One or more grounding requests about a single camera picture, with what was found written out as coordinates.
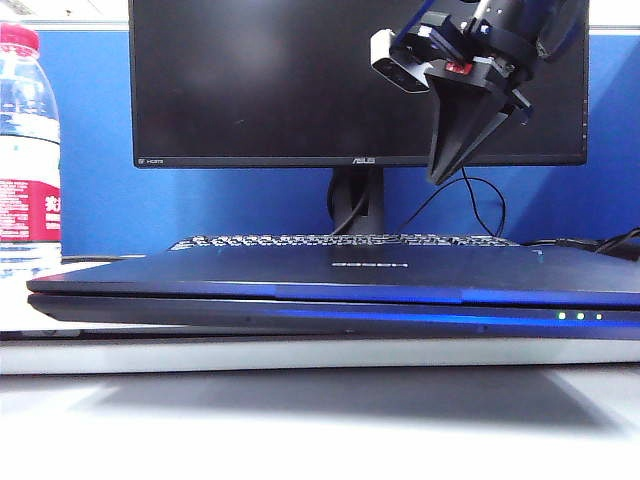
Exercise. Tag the water bottle red label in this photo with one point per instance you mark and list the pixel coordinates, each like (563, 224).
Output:
(25, 210)

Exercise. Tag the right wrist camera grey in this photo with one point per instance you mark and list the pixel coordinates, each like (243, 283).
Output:
(400, 70)

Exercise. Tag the black ASUS monitor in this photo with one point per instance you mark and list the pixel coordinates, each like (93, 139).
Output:
(250, 75)

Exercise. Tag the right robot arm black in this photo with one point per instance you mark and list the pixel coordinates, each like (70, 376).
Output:
(515, 20)

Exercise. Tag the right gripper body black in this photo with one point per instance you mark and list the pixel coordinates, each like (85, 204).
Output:
(485, 75)

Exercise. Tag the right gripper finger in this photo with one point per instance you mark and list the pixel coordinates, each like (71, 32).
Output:
(460, 120)
(487, 137)

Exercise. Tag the black desktop keyboard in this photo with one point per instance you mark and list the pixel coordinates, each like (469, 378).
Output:
(300, 241)

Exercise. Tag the black Hasee laptop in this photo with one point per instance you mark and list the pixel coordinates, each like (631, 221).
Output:
(300, 272)

